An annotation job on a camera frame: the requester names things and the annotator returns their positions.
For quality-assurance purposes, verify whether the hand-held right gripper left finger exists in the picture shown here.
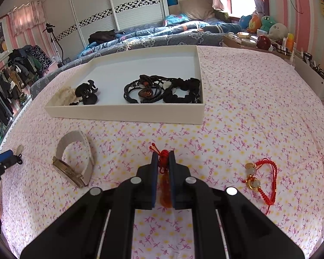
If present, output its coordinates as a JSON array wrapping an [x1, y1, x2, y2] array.
[[20, 151, 160, 259]]

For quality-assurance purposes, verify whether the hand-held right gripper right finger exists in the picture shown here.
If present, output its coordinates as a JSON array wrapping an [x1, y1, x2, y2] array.
[[169, 151, 305, 259]]

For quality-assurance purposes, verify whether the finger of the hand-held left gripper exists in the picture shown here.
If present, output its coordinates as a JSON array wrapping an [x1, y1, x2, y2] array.
[[0, 150, 23, 168]]

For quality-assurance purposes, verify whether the red knot pendant orange tassel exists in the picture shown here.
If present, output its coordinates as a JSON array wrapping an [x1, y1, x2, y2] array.
[[149, 142, 171, 208]]

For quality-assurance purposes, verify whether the black scrunchie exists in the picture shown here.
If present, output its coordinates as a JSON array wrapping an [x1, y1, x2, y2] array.
[[162, 78, 203, 104]]

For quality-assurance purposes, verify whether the black cord necklace amber pendant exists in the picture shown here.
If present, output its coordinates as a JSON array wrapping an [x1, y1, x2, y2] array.
[[123, 74, 166, 104]]

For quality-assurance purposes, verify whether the cream scrunchie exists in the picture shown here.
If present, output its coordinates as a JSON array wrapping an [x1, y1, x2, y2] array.
[[53, 86, 79, 106]]

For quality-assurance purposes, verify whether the black claw clip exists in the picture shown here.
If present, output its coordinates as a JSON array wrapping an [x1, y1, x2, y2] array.
[[69, 79, 100, 106]]

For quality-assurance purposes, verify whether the white tray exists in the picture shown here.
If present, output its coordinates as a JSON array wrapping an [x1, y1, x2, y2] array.
[[44, 45, 206, 125]]

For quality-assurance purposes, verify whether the row of hanging clothes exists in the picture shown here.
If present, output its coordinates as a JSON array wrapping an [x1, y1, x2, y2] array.
[[0, 44, 53, 130]]

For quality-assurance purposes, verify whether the pink floral tablecloth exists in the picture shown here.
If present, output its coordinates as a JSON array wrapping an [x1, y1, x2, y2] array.
[[0, 44, 324, 259]]

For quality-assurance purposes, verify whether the pink valance curtain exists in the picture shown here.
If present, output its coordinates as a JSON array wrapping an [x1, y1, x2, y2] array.
[[8, 1, 44, 37]]

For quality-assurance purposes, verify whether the blue quilt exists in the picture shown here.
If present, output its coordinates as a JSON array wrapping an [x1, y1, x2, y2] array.
[[81, 13, 249, 57]]

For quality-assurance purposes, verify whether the black clothing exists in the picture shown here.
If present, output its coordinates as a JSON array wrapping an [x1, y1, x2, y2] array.
[[88, 29, 125, 45]]

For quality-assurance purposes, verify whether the blue pillow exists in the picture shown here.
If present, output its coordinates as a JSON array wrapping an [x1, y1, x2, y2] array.
[[163, 13, 191, 25]]

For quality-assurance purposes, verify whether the red apple ornament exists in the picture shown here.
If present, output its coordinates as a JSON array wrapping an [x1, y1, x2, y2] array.
[[256, 35, 271, 50]]

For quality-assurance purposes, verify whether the white storage box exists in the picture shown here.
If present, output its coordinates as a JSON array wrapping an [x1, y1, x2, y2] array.
[[294, 50, 324, 101]]

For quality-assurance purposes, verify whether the beige pillow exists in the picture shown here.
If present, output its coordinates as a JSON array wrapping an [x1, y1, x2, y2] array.
[[179, 0, 215, 21]]

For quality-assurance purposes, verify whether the blue plush toy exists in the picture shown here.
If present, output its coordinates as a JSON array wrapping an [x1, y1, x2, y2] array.
[[239, 15, 253, 29]]

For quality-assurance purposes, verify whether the orange plush toy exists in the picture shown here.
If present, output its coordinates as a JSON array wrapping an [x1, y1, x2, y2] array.
[[247, 13, 261, 33]]

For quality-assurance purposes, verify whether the white sliding-door wardrobe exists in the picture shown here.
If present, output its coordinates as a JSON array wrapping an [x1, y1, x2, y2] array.
[[42, 0, 170, 52]]

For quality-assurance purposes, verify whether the white plush toy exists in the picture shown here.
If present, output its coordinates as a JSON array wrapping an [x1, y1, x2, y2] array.
[[267, 23, 288, 41]]

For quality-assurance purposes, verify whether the green plush toy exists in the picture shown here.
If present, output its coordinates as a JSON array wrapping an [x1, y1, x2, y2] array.
[[259, 16, 277, 33]]

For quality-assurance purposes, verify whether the watch with beige strap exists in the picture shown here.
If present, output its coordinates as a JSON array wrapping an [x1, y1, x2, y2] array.
[[52, 131, 96, 188]]

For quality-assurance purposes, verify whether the red cord bracelet with beads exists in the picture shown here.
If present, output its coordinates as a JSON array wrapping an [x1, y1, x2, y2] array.
[[243, 158, 278, 208]]

